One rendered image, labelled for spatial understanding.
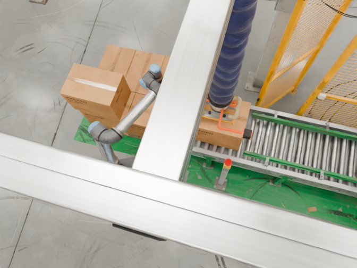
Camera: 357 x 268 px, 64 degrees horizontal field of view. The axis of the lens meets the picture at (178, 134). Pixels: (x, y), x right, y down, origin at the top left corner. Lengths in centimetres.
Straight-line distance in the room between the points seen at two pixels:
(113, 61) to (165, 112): 329
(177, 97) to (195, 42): 15
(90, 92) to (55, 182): 283
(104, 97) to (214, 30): 253
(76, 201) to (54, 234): 359
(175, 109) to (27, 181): 32
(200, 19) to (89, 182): 48
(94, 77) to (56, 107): 131
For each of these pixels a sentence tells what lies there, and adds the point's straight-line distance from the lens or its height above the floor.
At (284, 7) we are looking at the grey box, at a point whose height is 152.
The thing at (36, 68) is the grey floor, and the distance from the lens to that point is 500.
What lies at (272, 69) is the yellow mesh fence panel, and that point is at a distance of 287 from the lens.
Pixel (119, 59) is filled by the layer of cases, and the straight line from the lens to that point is 389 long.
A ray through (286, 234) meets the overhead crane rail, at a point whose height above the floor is 321.
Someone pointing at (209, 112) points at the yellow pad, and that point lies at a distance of 272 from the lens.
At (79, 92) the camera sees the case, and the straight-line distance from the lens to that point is 331.
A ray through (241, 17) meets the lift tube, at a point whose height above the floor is 239.
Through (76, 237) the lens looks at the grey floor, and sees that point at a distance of 390.
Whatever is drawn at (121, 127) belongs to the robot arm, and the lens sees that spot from 225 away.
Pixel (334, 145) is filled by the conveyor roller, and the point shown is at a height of 55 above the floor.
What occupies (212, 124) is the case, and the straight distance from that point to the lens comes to 288.
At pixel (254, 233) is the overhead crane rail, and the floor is 320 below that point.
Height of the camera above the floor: 361
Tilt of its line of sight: 69 degrees down
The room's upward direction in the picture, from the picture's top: 11 degrees counter-clockwise
